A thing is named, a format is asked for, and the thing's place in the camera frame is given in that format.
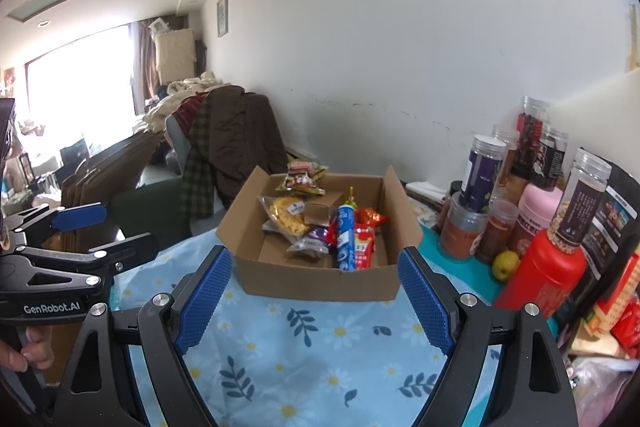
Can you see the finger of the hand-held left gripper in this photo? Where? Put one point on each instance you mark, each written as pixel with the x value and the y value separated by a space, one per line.
pixel 80 216
pixel 135 249

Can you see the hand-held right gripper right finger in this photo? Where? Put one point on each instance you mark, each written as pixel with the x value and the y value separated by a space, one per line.
pixel 425 299

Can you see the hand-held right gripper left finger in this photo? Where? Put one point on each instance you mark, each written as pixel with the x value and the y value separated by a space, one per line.
pixel 205 297

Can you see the red white snack packet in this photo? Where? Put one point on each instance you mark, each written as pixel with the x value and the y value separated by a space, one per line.
pixel 364 249

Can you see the red gold-print snack packet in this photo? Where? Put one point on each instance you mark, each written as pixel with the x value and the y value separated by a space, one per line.
pixel 372 216

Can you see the blue snack tube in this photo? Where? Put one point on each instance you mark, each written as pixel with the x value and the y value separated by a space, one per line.
pixel 345 237

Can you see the cardboard box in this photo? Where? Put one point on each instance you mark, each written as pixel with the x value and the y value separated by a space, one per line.
pixel 320 282

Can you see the yellow round cookie packet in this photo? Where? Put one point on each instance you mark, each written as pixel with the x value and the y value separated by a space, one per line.
pixel 287 214

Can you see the small gold box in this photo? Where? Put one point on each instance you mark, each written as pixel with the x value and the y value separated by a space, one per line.
pixel 322 209

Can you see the brown red snack packet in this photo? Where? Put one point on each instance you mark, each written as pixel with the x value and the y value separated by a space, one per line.
pixel 302 177

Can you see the person's left hand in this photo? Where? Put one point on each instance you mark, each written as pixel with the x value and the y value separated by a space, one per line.
pixel 37 352

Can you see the dark green stool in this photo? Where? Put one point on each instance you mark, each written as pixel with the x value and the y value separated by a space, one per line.
pixel 150 207

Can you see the stack of flat cardboard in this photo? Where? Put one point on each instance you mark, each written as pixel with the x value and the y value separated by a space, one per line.
pixel 110 182

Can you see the wide jar red powder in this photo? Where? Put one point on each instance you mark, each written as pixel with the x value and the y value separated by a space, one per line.
pixel 462 234

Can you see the yellow green pear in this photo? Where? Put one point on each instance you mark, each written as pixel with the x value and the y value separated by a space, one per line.
pixel 505 266

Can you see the jar brown granules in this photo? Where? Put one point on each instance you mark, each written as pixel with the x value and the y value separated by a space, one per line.
pixel 497 234

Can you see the white paper packet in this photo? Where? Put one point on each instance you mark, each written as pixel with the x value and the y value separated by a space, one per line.
pixel 425 197

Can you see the green plaid cloth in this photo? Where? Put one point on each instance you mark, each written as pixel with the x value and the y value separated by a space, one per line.
pixel 197 162

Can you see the blue floral tablecloth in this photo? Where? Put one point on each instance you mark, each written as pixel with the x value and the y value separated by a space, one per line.
pixel 320 342

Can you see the silver snack packet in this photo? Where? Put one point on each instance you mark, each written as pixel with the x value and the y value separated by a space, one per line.
pixel 307 248

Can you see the red canister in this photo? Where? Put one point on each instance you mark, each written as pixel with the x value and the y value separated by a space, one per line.
pixel 542 277

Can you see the bright window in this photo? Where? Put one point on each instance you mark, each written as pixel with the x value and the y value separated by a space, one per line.
pixel 80 82

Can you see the purple label jar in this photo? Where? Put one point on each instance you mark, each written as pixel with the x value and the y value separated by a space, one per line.
pixel 480 177

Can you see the pink bottle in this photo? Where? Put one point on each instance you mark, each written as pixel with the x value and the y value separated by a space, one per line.
pixel 537 222

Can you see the red striped cloth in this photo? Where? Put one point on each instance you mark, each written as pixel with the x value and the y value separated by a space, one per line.
pixel 192 109

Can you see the brown jacket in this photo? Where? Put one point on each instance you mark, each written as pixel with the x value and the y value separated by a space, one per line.
pixel 245 137

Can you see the clear jar brown contents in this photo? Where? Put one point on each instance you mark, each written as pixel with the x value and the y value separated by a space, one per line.
pixel 506 162

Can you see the pile of beige bedding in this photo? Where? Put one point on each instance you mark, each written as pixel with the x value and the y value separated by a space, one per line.
pixel 185 89

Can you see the red yellow carton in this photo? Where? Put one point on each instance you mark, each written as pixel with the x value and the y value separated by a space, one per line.
pixel 600 322

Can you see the black red label jar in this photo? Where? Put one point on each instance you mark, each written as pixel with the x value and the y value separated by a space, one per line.
pixel 549 162

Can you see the beige upright mattress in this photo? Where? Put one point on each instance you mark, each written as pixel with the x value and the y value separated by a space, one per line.
pixel 175 54

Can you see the tall dark red label jar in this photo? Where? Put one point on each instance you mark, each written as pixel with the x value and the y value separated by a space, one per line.
pixel 530 137

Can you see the white plastic bag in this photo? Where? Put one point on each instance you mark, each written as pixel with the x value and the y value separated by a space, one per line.
pixel 600 387

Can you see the red packet pile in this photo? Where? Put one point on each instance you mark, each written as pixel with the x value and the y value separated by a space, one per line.
pixel 627 327

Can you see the black snack bag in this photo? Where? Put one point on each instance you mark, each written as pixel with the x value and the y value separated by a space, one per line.
pixel 617 227

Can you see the white foam board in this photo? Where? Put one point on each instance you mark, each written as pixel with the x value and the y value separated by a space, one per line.
pixel 600 117

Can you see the wooden strip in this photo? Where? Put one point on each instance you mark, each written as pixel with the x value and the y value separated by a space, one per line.
pixel 634 37

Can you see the framed wall picture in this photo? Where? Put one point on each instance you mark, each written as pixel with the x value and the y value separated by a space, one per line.
pixel 222 14

